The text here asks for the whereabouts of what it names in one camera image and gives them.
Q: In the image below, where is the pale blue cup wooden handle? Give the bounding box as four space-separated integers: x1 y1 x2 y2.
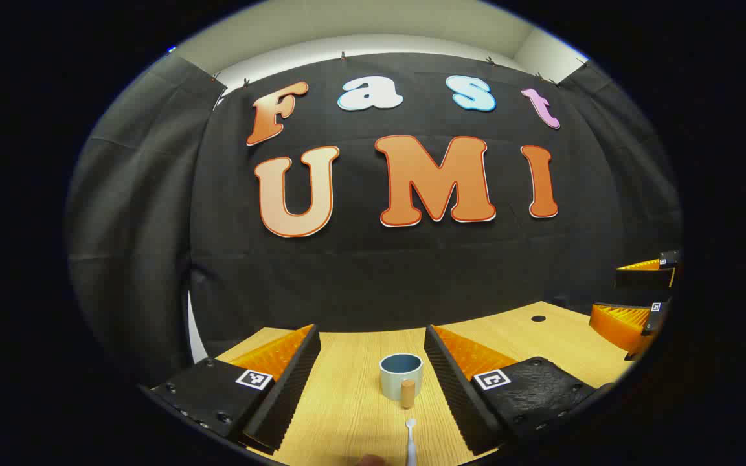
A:
379 353 424 410

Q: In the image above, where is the dark grey curtain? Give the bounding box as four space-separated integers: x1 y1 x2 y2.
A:
64 54 228 389

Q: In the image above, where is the wooden desktop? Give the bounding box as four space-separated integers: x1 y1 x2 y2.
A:
214 301 636 466

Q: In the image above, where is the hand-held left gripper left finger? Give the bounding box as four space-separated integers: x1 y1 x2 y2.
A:
150 324 322 455

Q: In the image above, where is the black backdrop cloth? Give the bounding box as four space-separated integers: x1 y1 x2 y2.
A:
188 52 683 353

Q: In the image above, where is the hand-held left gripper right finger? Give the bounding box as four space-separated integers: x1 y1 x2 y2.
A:
424 324 616 456

